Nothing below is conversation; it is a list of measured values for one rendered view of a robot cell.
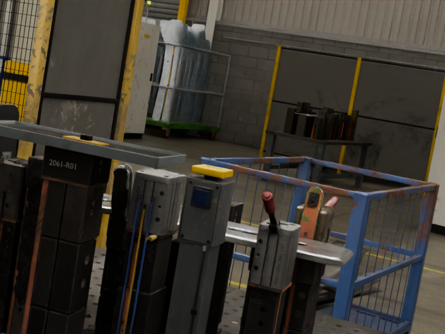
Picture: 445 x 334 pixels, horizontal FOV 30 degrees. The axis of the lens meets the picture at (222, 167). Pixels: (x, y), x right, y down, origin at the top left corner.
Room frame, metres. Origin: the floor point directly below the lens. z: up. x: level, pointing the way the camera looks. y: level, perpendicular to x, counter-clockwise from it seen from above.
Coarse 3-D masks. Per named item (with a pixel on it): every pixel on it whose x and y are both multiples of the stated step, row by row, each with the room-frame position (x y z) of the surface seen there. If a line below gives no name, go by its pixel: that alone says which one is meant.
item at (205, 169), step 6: (192, 168) 1.42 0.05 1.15; (198, 168) 1.42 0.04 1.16; (204, 168) 1.42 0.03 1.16; (210, 168) 1.42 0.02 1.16; (216, 168) 1.44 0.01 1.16; (222, 168) 1.46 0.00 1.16; (204, 174) 1.42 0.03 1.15; (210, 174) 1.41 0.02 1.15; (216, 174) 1.41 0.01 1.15; (222, 174) 1.41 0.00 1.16; (228, 174) 1.44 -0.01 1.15
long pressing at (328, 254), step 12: (108, 204) 1.81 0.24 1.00; (180, 216) 1.82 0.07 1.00; (228, 228) 1.78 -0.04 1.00; (240, 228) 1.79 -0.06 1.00; (252, 228) 1.82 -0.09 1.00; (228, 240) 1.68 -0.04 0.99; (240, 240) 1.67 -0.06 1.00; (252, 240) 1.67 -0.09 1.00; (300, 240) 1.77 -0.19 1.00; (312, 240) 1.79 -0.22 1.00; (300, 252) 1.63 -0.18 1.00; (312, 252) 1.63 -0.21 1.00; (324, 252) 1.67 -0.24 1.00; (336, 252) 1.70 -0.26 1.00; (348, 252) 1.74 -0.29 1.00; (336, 264) 1.62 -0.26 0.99
